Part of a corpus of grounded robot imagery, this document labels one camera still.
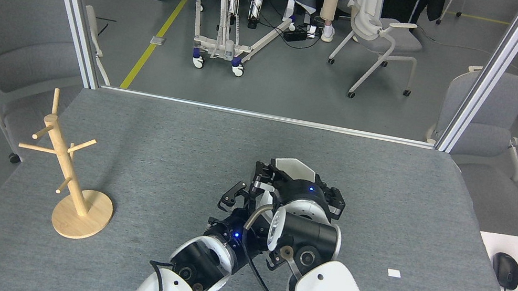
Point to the wooden cup rack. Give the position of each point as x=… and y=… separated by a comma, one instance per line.
x=79, y=215

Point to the black power strip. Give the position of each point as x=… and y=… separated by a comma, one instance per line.
x=295, y=34

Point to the silver table edge rail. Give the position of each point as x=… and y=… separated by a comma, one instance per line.
x=269, y=116

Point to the silver frame post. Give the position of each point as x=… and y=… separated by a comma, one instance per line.
x=490, y=74
x=74, y=1

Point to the black computer mouse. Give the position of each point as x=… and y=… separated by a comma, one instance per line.
x=506, y=270

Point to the white hexagonal cup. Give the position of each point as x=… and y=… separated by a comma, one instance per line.
x=295, y=167

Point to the grey padded chair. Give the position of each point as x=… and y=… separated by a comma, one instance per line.
x=488, y=116
x=17, y=33

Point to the small white sticker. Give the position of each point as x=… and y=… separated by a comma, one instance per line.
x=393, y=273

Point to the white mesh chair grey seat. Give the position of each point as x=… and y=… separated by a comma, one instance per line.
x=395, y=39

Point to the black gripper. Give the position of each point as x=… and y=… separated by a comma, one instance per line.
x=233, y=229
x=307, y=191

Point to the white power strip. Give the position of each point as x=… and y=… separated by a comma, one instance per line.
x=314, y=31

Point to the metal floor socket plate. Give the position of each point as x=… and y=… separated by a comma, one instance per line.
x=157, y=40

